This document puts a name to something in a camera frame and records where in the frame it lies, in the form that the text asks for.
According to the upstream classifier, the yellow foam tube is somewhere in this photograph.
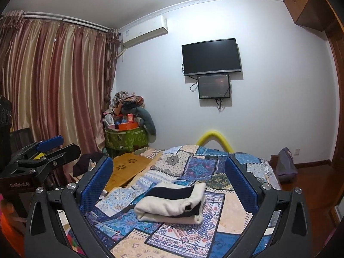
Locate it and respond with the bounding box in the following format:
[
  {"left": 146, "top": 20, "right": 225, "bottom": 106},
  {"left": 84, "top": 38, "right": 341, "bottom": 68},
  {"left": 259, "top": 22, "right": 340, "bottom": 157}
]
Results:
[{"left": 196, "top": 130, "right": 234, "bottom": 152}]

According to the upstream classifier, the grey purple bag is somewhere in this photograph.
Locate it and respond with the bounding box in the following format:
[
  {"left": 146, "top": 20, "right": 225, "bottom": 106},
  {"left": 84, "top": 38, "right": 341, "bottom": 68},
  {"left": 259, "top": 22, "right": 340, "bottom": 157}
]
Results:
[{"left": 276, "top": 147, "right": 298, "bottom": 184}]

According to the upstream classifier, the green storage box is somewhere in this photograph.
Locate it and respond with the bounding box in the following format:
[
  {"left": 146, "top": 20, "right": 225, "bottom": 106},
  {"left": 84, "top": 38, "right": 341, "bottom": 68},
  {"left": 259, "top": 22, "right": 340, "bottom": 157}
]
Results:
[{"left": 104, "top": 127, "right": 149, "bottom": 152}]

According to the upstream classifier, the small wall monitor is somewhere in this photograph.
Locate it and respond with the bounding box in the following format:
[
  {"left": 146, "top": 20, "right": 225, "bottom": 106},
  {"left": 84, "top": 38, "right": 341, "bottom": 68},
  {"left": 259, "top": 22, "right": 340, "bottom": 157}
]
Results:
[{"left": 197, "top": 73, "right": 232, "bottom": 100}]

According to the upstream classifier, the cream black striped sweater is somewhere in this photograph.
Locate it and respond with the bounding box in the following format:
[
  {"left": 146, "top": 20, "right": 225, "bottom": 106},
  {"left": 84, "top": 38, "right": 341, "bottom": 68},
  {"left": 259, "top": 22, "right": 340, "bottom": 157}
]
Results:
[{"left": 134, "top": 182, "right": 207, "bottom": 225}]

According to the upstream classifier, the dark cloth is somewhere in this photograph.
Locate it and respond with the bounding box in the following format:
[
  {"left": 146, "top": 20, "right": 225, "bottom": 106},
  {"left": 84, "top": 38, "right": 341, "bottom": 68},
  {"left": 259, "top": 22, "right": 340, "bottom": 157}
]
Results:
[{"left": 72, "top": 152, "right": 106, "bottom": 176}]

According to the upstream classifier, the white air conditioner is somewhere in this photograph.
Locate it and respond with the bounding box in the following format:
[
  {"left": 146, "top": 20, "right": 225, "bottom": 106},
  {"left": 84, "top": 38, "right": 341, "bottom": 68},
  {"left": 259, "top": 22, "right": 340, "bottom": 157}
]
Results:
[{"left": 118, "top": 15, "right": 168, "bottom": 49}]

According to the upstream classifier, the orange pink plastic toy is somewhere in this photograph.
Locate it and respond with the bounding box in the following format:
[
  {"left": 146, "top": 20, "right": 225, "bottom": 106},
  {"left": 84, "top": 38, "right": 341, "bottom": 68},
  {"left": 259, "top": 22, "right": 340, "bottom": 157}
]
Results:
[{"left": 0, "top": 193, "right": 27, "bottom": 248}]

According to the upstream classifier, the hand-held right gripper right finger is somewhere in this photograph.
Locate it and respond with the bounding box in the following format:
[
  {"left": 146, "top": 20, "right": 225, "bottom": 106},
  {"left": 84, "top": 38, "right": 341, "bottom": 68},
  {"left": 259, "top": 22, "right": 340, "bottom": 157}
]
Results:
[{"left": 224, "top": 154, "right": 313, "bottom": 258}]

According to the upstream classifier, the pile of mixed clutter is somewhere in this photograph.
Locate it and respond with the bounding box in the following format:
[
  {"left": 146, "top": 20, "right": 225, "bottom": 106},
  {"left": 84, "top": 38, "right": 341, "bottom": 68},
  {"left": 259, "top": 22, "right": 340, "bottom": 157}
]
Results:
[{"left": 102, "top": 90, "right": 147, "bottom": 132}]

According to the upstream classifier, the white curtain rail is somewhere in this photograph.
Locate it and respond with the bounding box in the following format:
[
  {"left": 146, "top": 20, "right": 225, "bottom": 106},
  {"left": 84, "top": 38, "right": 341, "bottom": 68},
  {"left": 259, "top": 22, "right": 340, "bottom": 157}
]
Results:
[{"left": 24, "top": 11, "right": 119, "bottom": 33}]

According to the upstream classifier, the wooden skirting board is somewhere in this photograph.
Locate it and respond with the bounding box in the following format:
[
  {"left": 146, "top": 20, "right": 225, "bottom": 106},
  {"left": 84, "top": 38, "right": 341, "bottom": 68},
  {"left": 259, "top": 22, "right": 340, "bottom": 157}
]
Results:
[{"left": 293, "top": 161, "right": 331, "bottom": 167}]

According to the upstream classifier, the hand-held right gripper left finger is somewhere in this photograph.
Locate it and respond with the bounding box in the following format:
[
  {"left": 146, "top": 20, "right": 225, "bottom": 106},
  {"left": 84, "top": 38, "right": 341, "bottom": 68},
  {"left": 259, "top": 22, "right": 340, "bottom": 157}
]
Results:
[{"left": 24, "top": 154, "right": 115, "bottom": 258}]

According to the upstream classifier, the black wall television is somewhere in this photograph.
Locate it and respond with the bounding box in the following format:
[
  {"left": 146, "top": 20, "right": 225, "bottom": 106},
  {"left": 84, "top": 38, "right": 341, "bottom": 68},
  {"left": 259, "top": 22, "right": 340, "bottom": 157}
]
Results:
[{"left": 182, "top": 38, "right": 240, "bottom": 76}]

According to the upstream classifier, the grey plush toy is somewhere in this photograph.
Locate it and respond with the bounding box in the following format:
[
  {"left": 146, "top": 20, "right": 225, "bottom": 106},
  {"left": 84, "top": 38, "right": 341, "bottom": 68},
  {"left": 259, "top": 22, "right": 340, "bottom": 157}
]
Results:
[{"left": 134, "top": 107, "right": 157, "bottom": 136}]

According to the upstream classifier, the orange box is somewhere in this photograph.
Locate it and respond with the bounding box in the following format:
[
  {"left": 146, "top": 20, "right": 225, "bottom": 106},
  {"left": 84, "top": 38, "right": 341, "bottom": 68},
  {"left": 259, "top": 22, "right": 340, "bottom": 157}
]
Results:
[{"left": 115, "top": 122, "right": 139, "bottom": 132}]

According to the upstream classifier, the brown wooden wall cabinet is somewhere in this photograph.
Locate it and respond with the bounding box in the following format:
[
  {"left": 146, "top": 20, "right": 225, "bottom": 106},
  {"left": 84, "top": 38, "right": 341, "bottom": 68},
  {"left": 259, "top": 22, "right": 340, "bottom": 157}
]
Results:
[{"left": 283, "top": 0, "right": 332, "bottom": 32}]

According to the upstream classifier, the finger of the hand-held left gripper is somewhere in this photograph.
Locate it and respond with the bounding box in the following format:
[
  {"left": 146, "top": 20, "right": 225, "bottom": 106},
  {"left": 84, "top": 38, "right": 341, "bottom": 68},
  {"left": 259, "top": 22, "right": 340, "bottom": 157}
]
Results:
[
  {"left": 12, "top": 136, "right": 64, "bottom": 162},
  {"left": 16, "top": 143, "right": 81, "bottom": 178}
]

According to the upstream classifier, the pink brown curtain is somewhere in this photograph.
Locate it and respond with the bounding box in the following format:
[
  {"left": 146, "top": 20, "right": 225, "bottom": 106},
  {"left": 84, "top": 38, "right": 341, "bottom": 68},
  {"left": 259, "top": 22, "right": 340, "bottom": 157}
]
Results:
[{"left": 0, "top": 11, "right": 120, "bottom": 189}]

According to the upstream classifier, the blue patchwork blanket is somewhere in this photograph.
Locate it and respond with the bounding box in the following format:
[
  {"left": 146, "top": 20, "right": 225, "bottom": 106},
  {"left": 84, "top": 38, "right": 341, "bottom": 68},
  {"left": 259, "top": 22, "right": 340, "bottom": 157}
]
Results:
[{"left": 67, "top": 144, "right": 281, "bottom": 258}]

